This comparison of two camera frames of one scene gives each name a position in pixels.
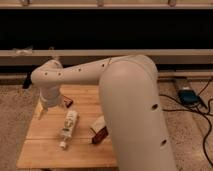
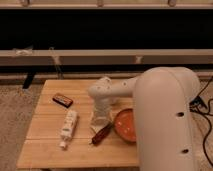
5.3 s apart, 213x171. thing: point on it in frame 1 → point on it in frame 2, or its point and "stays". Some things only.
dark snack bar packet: (68, 102) stays
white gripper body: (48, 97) → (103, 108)
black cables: (199, 108) stays
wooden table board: (72, 134) stays
